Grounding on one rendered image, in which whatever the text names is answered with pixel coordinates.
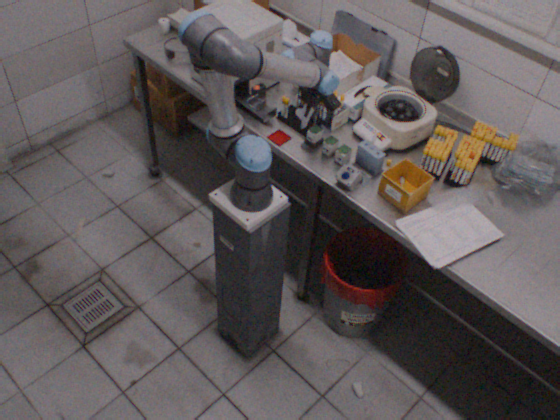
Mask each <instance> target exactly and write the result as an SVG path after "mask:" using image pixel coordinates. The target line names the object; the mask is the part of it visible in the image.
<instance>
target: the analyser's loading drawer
mask: <svg viewBox="0 0 560 420"><path fill-rule="evenodd" d="M235 100H236V101H238V102H239V103H241V105H244V106H246V108H247V109H249V110H252V112H254V113H255V114H257V116H260V117H262V118H263V122H266V121H268V120H270V119H272V118H273V117H274V116H276V114H277V107H275V108H274V109H272V108H270V107H269V106H268V105H266V101H267V99H265V100H263V101H262V100H261V99H258V94H256V95H254V96H252V94H249V93H247V92H246V91H245V90H244V89H242V88H241V89H240V90H238V91H236V92H235Z"/></svg>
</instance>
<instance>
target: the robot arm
mask: <svg viewBox="0 0 560 420"><path fill-rule="evenodd" d="M178 36H179V39H180V40H181V44H183V45H185V46H186V48H187V50H188V52H189V55H190V59H191V61H192V66H194V67H195V68H197V69H198V70H199V73H200V76H201V79H202V83H203V89H204V92H205V95H206V99H207V102H208V108H209V111H210V115H211V118H212V119H211V120H210V121H209V123H208V127H207V132H206V134H207V138H208V142H209V143H210V144H211V145H212V147H213V148H215V149H216V150H217V151H218V152H219V154H221V155H222V156H223V157H224V158H225V159H226V160H227V161H228V162H229V163H230V165H232V166H233V167H234V168H235V181H234V184H233V185H232V187H231V188H230V201H231V203H232V204H233V205H234V206H235V208H236V209H240V210H241V211H244V212H247V213H257V212H261V211H263V210H265V209H268V207H269V206H270V205H271V204H272V203H273V200H274V190H273V188H272V186H271V183H270V181H269V178H270V167H271V162H272V154H271V148H270V146H269V144H268V142H267V141H266V140H264V139H263V138H260V137H257V138H256V136H255V135H250V134H249V133H248V132H246V129H245V125H244V121H243V118H242V116H241V115H240V114H238V113H237V111H236V107H235V99H234V95H233V91H232V87H231V83H230V77H238V78H242V79H247V80H253V79H256V78H257V77H258V78H263V79H268V80H272V81H276V82H281V83H290V84H295V85H299V90H298V99H301V101H303V102H305V103H307V104H306V105H304V107H303V108H302V109H297V110H296V115H297V116H298V117H299V118H300V119H301V129H303V128H304V127H307V122H308V121H309V119H310V117H311V116H312V113H313V111H314V110H313V106H314V105H315V106H316V107H317V105H320V104H323V105H324V106H325V108H326V110H327V111H329V110H330V112H333V111H334V110H337V109H338V108H339V106H340V105H341V103H340V101H339V99H338V98H337V97H336V96H335V94H334V91H335V90H336V89H337V88H338V86H339V76H338V75H337V74H336V73H334V71H333V70H330V69H329V62H330V56H331V50H332V48H333V46H332V44H333V37H332V35H331V34H329V33H328V32H326V31H323V30H317V31H314V32H313V33H312V34H311V38H310V41H309V42H307V43H305V44H301V45H298V46H296V47H294V48H291V49H289V50H285V51H284V52H282V53H281V54H280V55H276V54H273V53H268V52H265V51H262V50H261V49H260V48H259V47H258V46H257V45H253V44H249V43H247V42H246V41H245V40H243V39H241V38H240V37H239V36H238V35H236V34H235V33H234V32H232V31H231V30H230V28H227V27H226V26H225V25H224V24H223V23H222V22H220V21H219V20H218V19H217V18H216V17H215V16H214V15H213V14H211V13H209V12H207V11H204V10H197V11H192V12H191V13H189V14H188V15H187V16H186V17H185V18H184V19H183V20H182V22H181V24H180V27H179V30H178ZM300 90H301V96H300V95H299V94H300Z"/></svg>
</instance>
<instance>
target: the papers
mask: <svg viewBox="0 0 560 420"><path fill-rule="evenodd" d="M395 222H396V223H397V225H396V227H397V228H398V229H399V231H400V232H401V233H402V234H403V235H404V236H405V238H406V239H407V240H408V241H410V243H411V244H412V245H413V247H415V248H416V250H417V251H418V252H420V254H421V256H422V257H423V258H425V259H426V260H427V263H429V264H430V265H431V266H432V268H433V269H437V268H438V269H439V268H441V267H443V266H444V265H446V264H448V263H451V262H453V261H454V260H456V259H457V258H460V257H462V256H464V255H465V254H467V253H471V252H472V251H474V250H476V249H477V248H479V247H483V246H485V245H487V244H488V243H490V242H493V241H495V240H497V239H498V238H501V236H504V234H503V233H502V232H501V231H499V230H498V228H497V227H496V226H494V225H493V224H492V223H491V222H490V221H489V220H487V218H486V217H485V216H484V215H483V214H481V213H480V212H479V211H478V210H477V209H476V208H475V207H474V206H470V207H465V208H460V209H453V210H449V211H447V210H446V211H443V212H441V213H436V212H433V211H432V209H431V208H430V209H426V210H423V211H421V212H419V213H416V214H411V215H410V216H407V217H405V218H403V219H400V220H396V221H395Z"/></svg>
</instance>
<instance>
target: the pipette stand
mask: <svg viewBox="0 0 560 420"><path fill-rule="evenodd" d="M384 158H385V154H384V153H383V152H382V151H381V150H379V149H378V148H376V147H375V146H374V145H373V148H372V143H369V142H368V141H367V140H364V141H362V142H361V143H358V147H357V151H356V159H355V162H354V163H352V165H353V166H354V167H355V168H356V169H357V170H360V171H361V173H362V174H364V175H365V176H367V177H368V178H369V179H370V180H372V178H374V177H375V176H378V175H379V174H381V173H383V169H382V168H383V161H384Z"/></svg>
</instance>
